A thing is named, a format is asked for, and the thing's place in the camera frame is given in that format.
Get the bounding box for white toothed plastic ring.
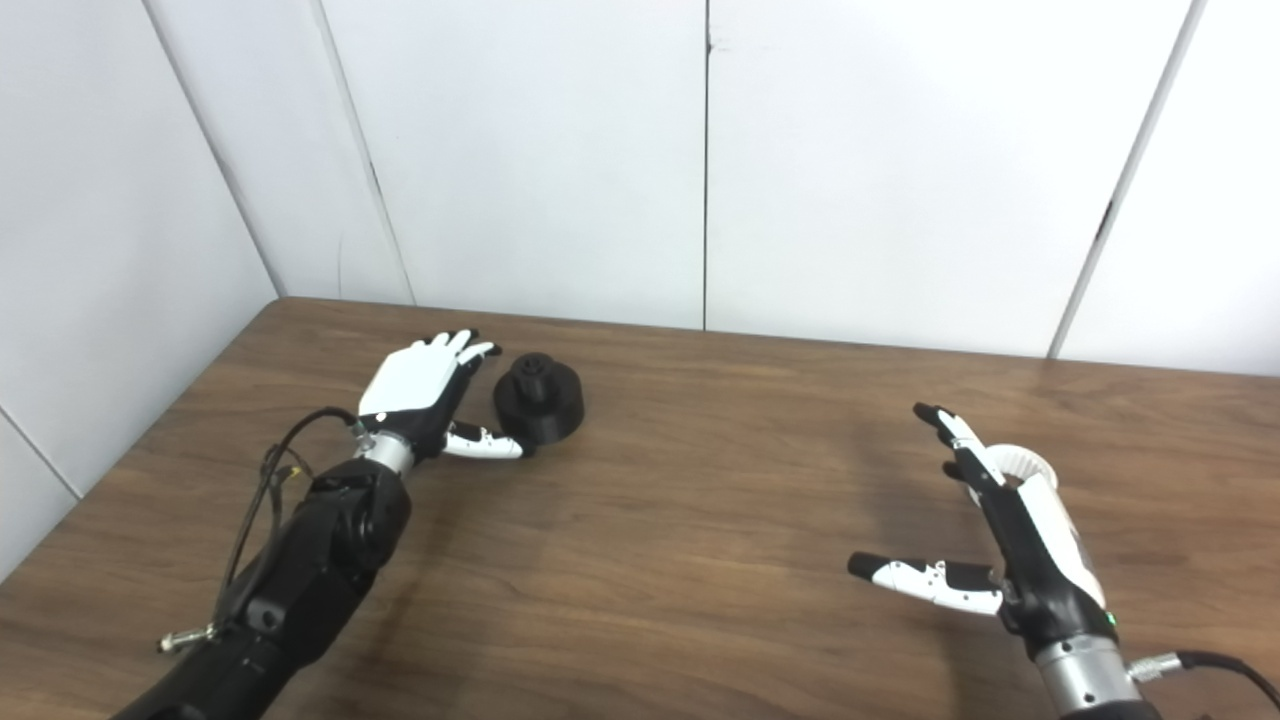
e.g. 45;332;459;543
965;445;1059;501

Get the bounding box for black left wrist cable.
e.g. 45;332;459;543
157;407;363;654

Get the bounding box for thin left arm wires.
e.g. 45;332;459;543
262;445;313;523

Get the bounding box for round black plastic part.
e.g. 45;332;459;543
493;353;585;447

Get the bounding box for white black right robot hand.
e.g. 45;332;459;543
848;402;1119;661

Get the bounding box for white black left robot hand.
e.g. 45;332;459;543
357;329;531;463

